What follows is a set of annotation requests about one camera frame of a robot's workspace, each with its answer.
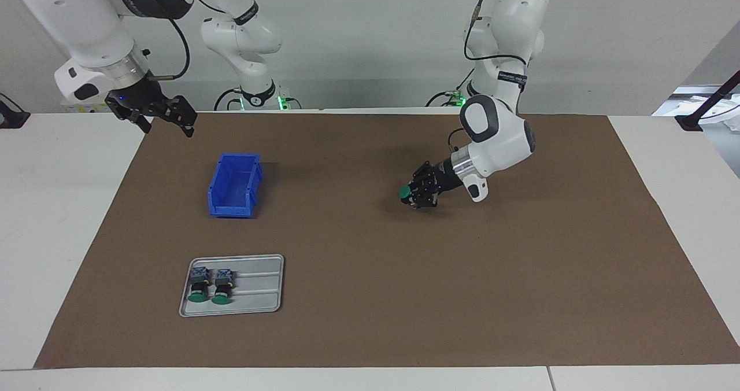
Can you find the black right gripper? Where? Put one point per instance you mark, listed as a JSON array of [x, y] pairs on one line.
[[136, 99]]

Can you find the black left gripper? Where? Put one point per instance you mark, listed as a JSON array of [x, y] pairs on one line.
[[446, 180]]

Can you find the green push button switch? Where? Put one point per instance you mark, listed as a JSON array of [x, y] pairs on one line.
[[404, 192], [222, 288], [199, 287]]

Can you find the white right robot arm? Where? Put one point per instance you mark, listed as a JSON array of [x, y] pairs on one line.
[[87, 26]]

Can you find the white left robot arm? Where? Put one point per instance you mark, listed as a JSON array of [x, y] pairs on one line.
[[497, 136]]

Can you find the brown table mat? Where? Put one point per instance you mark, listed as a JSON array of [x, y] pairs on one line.
[[433, 275]]

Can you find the white box with label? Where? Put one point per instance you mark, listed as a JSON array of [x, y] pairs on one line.
[[72, 107]]

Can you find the blue plastic storage bin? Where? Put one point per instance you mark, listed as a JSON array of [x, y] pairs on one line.
[[234, 185]]

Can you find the black table clamp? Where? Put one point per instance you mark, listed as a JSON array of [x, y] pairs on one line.
[[11, 118]]

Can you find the grey metal tray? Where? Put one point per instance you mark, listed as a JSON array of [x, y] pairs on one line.
[[260, 290]]

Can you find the white sheet pile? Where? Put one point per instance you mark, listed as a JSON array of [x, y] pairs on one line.
[[724, 118]]

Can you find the black camera stand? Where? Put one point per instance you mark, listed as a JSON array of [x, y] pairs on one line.
[[708, 104]]

